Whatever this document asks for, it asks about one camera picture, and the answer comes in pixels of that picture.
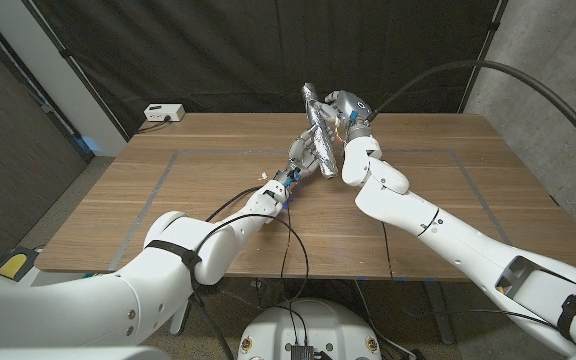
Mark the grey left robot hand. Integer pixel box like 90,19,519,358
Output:
273,124,339,189

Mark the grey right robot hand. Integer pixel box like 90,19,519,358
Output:
323,89,374,144

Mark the silver foil bag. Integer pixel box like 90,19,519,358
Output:
301,82,340,180

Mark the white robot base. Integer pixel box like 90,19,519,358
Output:
237,298,383,360

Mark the white power strip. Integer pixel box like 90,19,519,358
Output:
143,103,186,123

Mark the black backdrop cloth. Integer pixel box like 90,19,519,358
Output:
20,0,509,140

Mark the black backdrop stand pole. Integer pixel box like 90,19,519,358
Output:
457,0,509,114
20,0,132,142

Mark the grey tape outline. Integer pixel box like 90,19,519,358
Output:
107,148,512,271

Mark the black box on base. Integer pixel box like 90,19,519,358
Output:
290,343,315,360

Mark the white table leg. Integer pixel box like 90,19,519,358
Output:
169,299,192,336

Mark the grey table leg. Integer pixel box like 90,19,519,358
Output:
422,280,457,346

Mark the dark brown door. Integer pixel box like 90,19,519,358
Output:
0,19,94,254

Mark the yellow foot pedal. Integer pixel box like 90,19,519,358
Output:
0,252,29,280

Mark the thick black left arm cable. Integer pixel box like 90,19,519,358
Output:
190,184,265,360

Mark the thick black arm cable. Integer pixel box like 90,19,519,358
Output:
367,59,576,175
190,184,265,360

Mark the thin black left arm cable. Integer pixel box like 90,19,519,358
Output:
195,199,311,307

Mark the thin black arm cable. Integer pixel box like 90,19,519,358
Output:
380,222,395,280
195,199,311,307

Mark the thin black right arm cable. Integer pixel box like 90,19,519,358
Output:
380,222,395,280

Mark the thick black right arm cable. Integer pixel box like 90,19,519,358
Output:
367,59,576,175

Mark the thin black base cable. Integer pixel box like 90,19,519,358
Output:
271,298,311,347

